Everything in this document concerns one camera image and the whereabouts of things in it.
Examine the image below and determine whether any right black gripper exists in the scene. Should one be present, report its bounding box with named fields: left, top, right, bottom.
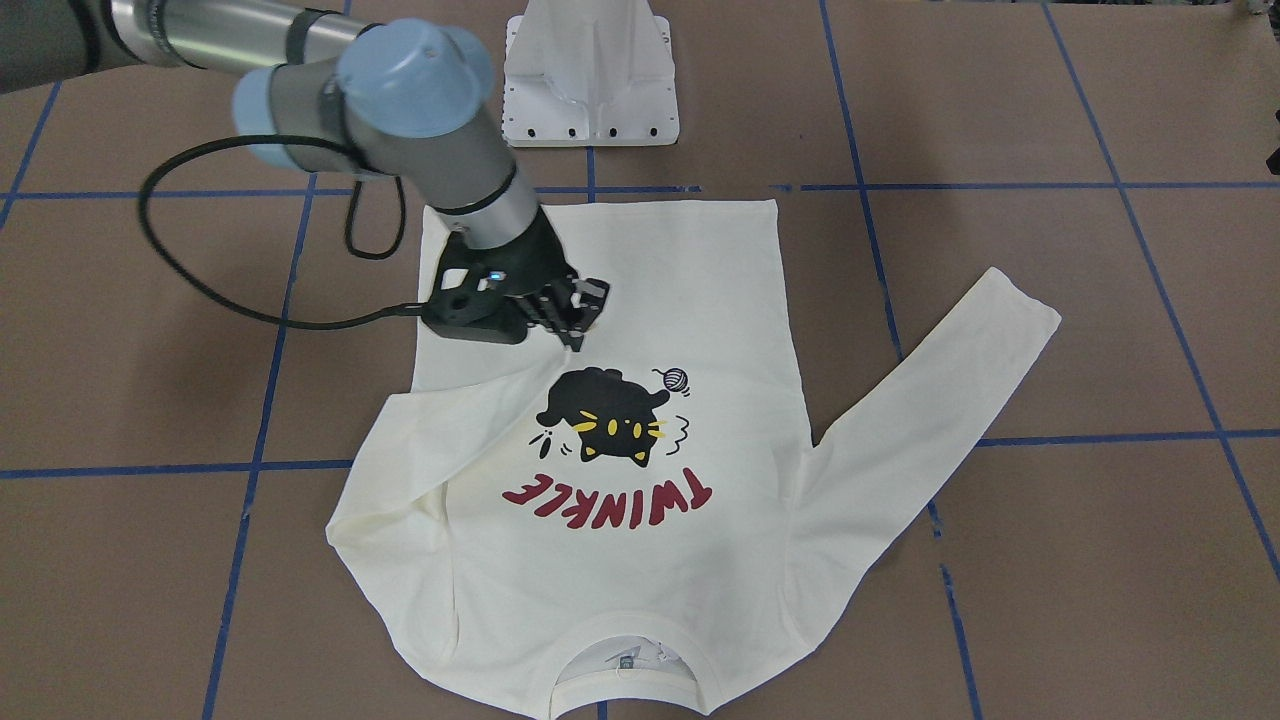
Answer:
left=438, top=210, right=611, bottom=354

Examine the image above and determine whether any cream long sleeve shirt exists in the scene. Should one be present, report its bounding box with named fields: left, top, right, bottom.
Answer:
left=326, top=200, right=1061, bottom=719

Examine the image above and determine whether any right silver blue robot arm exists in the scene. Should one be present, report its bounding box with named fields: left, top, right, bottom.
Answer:
left=3, top=1, right=609, bottom=351

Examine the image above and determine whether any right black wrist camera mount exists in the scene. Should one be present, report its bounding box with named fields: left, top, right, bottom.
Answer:
left=419, top=264, right=529, bottom=345

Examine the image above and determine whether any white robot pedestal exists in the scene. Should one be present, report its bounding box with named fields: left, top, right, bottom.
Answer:
left=500, top=1, right=681, bottom=149

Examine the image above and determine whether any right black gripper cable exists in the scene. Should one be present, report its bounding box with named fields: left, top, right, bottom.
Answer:
left=137, top=135, right=425, bottom=331

